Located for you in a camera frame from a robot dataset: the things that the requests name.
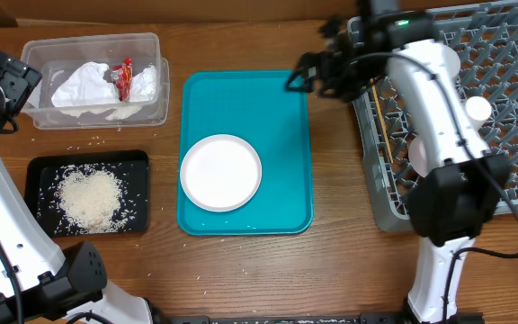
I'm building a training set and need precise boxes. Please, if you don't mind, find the white napkin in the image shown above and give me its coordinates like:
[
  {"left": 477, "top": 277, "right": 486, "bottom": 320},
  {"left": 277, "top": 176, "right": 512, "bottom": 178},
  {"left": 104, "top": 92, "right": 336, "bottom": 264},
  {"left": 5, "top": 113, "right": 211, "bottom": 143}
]
[
  {"left": 106, "top": 66, "right": 156, "bottom": 121},
  {"left": 51, "top": 61, "right": 120, "bottom": 118}
]

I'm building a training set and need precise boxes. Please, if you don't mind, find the grey-green bowl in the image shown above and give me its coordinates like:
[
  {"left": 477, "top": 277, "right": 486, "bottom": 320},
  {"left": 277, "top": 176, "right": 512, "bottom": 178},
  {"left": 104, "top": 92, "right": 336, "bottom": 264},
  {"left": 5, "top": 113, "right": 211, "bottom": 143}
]
[{"left": 442, "top": 45, "right": 460, "bottom": 79}]

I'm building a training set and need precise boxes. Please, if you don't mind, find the small pink bowl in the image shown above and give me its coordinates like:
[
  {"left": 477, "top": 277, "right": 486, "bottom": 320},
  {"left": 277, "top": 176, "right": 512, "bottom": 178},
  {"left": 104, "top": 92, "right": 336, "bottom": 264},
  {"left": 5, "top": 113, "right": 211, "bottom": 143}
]
[{"left": 408, "top": 137, "right": 429, "bottom": 177}]

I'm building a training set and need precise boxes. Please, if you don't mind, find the red sauce packet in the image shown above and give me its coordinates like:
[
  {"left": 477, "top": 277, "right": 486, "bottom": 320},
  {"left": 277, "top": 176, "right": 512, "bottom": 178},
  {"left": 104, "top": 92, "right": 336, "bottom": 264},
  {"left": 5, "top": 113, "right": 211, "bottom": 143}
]
[{"left": 111, "top": 58, "right": 133, "bottom": 102}]

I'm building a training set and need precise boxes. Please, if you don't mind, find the white cup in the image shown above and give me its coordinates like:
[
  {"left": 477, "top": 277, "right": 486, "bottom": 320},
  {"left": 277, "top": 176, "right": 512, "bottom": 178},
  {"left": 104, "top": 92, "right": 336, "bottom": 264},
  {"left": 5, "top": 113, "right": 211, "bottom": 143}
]
[{"left": 464, "top": 96, "right": 492, "bottom": 131}]

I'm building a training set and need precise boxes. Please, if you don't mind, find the pile of white rice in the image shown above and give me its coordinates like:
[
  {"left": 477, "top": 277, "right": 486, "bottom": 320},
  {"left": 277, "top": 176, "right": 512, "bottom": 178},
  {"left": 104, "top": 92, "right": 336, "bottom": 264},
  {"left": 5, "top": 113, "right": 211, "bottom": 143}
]
[{"left": 34, "top": 162, "right": 147, "bottom": 238}]

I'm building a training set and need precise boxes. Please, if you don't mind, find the large white plate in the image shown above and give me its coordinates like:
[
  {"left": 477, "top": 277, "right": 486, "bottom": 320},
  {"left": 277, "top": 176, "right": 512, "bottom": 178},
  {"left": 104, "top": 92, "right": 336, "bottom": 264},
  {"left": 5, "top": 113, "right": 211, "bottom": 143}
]
[{"left": 180, "top": 134, "right": 263, "bottom": 212}]

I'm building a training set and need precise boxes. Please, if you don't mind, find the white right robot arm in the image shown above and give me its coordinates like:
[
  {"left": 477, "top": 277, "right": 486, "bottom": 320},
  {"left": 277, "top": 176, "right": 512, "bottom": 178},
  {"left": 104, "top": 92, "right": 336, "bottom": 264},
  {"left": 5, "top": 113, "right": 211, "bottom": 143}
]
[{"left": 285, "top": 0, "right": 511, "bottom": 323}]

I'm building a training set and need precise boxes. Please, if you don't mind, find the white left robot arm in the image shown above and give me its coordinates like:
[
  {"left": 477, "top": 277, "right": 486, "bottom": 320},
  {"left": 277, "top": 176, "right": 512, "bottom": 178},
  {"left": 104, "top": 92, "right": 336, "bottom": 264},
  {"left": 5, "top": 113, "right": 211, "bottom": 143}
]
[{"left": 0, "top": 50, "right": 166, "bottom": 323}]

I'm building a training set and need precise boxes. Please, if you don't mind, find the clear plastic waste bin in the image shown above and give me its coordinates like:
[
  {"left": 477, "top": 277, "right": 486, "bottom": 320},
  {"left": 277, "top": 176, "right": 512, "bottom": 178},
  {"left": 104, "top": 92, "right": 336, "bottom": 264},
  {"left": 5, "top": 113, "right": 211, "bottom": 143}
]
[{"left": 22, "top": 32, "right": 170, "bottom": 130}]

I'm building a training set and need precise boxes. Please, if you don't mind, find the grey dishwasher rack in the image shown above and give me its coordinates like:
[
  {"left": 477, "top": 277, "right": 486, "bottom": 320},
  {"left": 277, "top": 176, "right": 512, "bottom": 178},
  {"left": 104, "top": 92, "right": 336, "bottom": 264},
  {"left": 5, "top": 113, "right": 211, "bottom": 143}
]
[{"left": 353, "top": 1, "right": 518, "bottom": 231}]

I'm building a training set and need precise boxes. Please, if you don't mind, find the black food waste tray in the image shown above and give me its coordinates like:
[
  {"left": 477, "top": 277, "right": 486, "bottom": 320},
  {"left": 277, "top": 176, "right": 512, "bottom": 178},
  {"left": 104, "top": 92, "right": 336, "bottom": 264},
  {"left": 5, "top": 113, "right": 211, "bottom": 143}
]
[{"left": 24, "top": 149, "right": 149, "bottom": 238}]

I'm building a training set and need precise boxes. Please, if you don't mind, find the teal serving tray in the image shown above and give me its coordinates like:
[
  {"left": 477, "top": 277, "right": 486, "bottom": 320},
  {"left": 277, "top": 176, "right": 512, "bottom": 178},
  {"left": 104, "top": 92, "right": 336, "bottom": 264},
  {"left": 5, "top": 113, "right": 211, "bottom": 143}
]
[{"left": 177, "top": 70, "right": 313, "bottom": 236}]

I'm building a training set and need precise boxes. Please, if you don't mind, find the white napkin in bin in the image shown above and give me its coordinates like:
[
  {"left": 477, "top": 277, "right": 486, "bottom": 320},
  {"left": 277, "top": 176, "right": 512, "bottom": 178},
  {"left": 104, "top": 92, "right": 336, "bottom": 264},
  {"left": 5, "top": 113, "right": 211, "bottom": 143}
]
[{"left": 106, "top": 66, "right": 156, "bottom": 121}]

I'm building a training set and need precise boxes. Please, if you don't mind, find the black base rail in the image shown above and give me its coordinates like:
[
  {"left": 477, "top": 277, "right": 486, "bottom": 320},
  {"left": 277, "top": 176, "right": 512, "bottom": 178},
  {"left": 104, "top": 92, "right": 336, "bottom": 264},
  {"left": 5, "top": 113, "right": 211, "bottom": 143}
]
[{"left": 168, "top": 312, "right": 410, "bottom": 324}]

